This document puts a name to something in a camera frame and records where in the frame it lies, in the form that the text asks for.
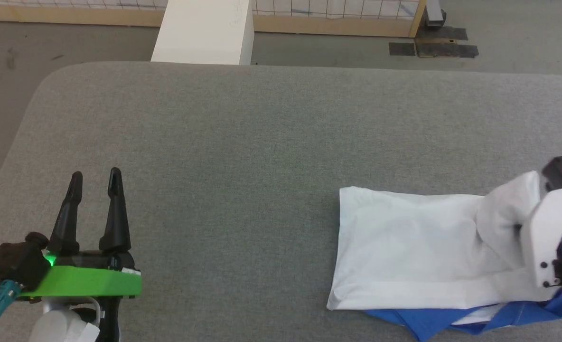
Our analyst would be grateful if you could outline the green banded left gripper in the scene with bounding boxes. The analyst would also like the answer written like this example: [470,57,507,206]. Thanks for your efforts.
[19,167,143,300]

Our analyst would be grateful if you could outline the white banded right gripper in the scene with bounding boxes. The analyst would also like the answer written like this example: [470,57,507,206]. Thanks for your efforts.
[520,184,562,290]

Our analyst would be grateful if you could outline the white and blue raglan T-shirt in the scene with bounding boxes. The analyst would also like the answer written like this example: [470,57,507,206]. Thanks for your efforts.
[326,170,562,342]

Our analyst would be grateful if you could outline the large dark floor pad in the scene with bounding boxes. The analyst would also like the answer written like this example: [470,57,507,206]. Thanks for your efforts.
[416,26,469,42]
[416,42,479,59]

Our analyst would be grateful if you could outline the small dark floor pad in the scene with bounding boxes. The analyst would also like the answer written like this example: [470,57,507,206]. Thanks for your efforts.
[389,42,417,57]

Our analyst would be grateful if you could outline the grey metal panel stand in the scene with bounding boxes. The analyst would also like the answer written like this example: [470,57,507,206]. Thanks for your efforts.
[425,0,448,27]

